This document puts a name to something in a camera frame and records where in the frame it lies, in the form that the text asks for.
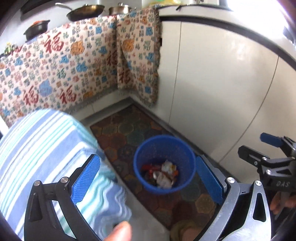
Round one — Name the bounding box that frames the person's right hand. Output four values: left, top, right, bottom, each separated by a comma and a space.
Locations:
269, 192, 296, 215

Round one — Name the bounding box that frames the dark frying pan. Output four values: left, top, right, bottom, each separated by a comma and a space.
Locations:
55, 3, 105, 22

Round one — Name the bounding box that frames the person's left hand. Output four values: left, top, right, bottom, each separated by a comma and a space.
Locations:
104, 221, 132, 241

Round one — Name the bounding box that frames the trash pile in bin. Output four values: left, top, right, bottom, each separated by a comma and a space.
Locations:
140, 160, 179, 189

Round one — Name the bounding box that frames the patterned Chinese character blanket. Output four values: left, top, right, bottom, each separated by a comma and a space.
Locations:
1, 8, 161, 126

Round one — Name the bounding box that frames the black clay pot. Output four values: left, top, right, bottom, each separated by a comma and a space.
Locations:
24, 20, 50, 41

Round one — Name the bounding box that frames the blue plastic trash bin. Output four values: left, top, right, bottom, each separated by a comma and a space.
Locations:
133, 135, 196, 195

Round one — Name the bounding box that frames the hexagon patterned floor mat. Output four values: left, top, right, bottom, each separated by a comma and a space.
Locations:
90, 104, 218, 240

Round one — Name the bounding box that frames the steel saucepan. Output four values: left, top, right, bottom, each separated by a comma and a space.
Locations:
108, 3, 137, 16

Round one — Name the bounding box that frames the white kitchen cabinet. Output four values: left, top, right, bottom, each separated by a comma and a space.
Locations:
159, 5, 295, 183

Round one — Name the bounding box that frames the striped blue green tablecloth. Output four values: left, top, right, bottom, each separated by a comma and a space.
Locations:
1, 109, 132, 239

